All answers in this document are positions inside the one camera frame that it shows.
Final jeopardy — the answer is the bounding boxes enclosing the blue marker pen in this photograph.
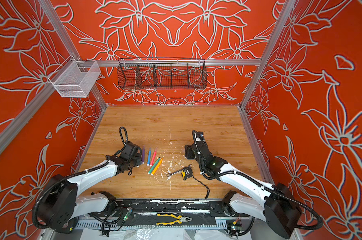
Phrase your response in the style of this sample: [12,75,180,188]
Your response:
[146,147,151,166]

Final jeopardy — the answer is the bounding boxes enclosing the black wire basket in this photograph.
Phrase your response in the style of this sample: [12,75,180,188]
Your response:
[117,58,208,90]

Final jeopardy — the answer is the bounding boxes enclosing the yellow black tape measure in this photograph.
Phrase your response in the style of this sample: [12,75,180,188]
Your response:
[182,167,193,181]

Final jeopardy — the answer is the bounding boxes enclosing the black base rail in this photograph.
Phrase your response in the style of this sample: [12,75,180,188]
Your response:
[95,199,240,217]

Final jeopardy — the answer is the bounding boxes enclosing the pink marker pen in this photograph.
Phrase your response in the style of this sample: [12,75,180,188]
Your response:
[149,147,158,167]

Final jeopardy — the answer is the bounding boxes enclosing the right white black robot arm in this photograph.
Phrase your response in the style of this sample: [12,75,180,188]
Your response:
[185,130,323,239]

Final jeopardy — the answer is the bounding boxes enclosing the purple marker pen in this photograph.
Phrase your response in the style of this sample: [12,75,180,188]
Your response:
[141,146,145,164]

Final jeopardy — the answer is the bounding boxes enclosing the yellow handled pliers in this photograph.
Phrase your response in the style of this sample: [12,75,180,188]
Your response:
[156,214,193,226]

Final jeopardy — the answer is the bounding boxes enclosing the white wire basket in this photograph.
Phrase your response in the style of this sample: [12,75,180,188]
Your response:
[48,56,101,98]

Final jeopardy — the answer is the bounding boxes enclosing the silver wrench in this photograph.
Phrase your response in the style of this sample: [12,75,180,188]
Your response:
[166,164,193,178]

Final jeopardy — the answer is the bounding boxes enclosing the orange marker pen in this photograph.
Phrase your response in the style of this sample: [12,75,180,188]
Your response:
[151,158,163,176]

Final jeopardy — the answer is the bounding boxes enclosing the green marker pen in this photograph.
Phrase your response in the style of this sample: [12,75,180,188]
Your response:
[148,157,161,175]

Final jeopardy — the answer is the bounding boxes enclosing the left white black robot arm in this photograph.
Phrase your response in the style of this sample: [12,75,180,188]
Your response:
[32,127,143,233]

